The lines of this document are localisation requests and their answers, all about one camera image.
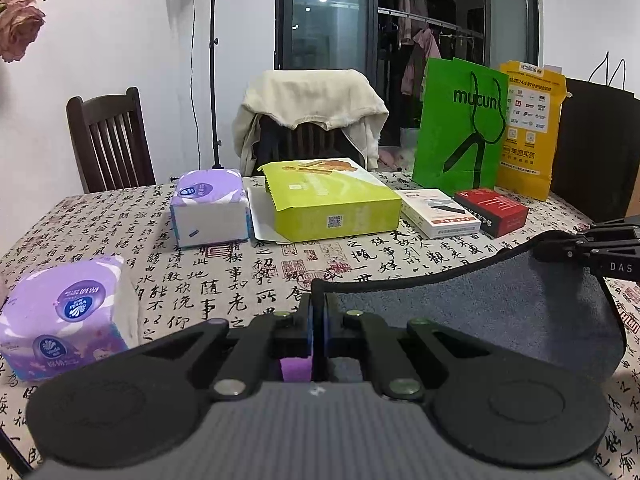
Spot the purple and grey towel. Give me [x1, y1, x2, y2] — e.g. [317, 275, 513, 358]
[278, 230, 628, 385]

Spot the black paper bag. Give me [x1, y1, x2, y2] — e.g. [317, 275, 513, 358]
[551, 58, 639, 222]

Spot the calligraphy print tablecloth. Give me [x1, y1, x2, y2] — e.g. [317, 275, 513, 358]
[1, 184, 639, 479]

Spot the red and black box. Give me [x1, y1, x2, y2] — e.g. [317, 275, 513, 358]
[454, 188, 528, 238]

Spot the lime green cardboard box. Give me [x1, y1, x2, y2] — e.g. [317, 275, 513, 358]
[247, 158, 401, 244]

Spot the white product box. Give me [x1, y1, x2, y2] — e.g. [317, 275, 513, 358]
[397, 188, 480, 240]

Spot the purple white tissue pack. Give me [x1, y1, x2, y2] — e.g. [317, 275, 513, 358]
[169, 169, 250, 248]

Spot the yellow paper bag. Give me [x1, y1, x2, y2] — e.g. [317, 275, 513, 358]
[497, 61, 567, 200]

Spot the green mucun paper bag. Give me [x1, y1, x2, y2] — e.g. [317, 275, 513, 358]
[412, 58, 509, 195]

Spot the chair under cream cloth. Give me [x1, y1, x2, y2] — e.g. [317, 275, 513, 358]
[253, 116, 364, 167]

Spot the purple tissue pack near vase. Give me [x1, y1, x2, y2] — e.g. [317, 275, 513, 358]
[1, 256, 140, 382]

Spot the cream cloth on chair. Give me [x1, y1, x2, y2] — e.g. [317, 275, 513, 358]
[232, 70, 390, 177]

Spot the dark wooden chair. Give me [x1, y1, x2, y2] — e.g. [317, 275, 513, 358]
[66, 87, 156, 193]

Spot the dark framed glass window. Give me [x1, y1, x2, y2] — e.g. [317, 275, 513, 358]
[276, 0, 541, 146]

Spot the studio light on stand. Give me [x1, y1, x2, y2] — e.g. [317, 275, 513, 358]
[190, 0, 224, 169]

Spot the dried pink roses bouquet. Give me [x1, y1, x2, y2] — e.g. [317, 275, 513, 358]
[1, 0, 47, 64]

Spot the pink garment on rail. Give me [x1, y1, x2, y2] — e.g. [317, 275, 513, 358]
[400, 27, 440, 100]

